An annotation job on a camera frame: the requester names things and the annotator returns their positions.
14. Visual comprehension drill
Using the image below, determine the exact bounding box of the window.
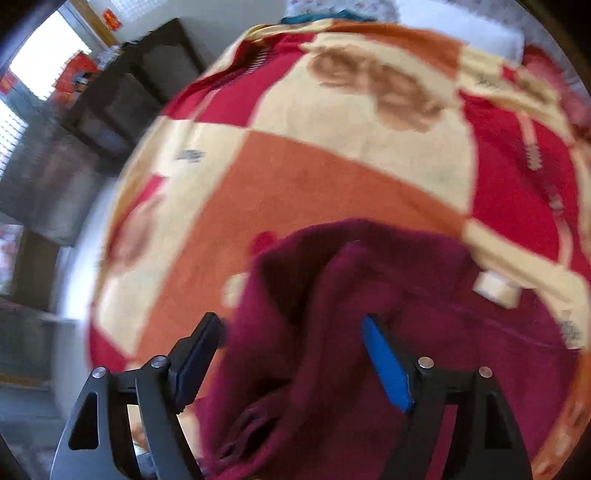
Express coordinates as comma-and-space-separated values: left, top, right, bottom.
0, 9, 93, 176

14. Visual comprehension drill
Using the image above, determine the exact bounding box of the plain dark wooden cabinet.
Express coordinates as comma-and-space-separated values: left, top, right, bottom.
60, 18, 206, 158

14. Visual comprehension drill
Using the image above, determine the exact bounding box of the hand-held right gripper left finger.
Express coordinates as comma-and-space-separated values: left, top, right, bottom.
50, 312, 227, 480

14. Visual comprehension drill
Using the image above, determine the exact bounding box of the maroon sweater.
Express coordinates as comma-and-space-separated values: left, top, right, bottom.
196, 218, 583, 480

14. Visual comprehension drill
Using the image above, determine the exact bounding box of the grey floral quilt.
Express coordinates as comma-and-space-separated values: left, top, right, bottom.
284, 0, 400, 21

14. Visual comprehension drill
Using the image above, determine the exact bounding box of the white pillow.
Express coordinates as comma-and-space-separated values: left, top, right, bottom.
397, 0, 525, 58

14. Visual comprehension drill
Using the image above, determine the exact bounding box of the teal cloth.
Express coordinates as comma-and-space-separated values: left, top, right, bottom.
281, 13, 377, 25

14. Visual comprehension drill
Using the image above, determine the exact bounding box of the red orange checkered blanket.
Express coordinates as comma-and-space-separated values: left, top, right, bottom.
88, 18, 591, 480

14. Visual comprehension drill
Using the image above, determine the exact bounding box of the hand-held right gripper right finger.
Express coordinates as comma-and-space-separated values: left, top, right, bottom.
361, 315, 534, 480

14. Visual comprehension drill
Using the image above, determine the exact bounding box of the red box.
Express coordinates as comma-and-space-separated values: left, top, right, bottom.
53, 51, 100, 100

